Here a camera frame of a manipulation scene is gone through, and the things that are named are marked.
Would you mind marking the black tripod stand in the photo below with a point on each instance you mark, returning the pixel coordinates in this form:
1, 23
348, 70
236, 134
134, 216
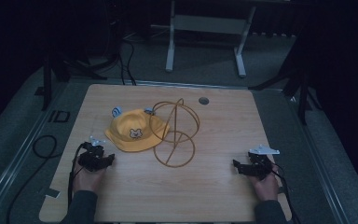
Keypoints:
298, 84
62, 67

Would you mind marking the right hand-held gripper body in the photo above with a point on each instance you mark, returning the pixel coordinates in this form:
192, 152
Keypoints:
259, 165

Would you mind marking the person's left hand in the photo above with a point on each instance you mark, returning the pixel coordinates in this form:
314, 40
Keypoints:
87, 180

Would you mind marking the person's right hand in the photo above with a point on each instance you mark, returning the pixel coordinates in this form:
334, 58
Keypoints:
265, 188

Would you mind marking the yellow bear bucket hat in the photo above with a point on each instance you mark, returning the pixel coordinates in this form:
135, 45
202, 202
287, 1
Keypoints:
135, 132

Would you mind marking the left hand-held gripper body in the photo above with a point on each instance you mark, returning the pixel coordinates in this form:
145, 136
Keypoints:
91, 155

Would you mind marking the white desk frame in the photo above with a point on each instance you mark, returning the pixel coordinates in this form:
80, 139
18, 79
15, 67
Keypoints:
209, 25

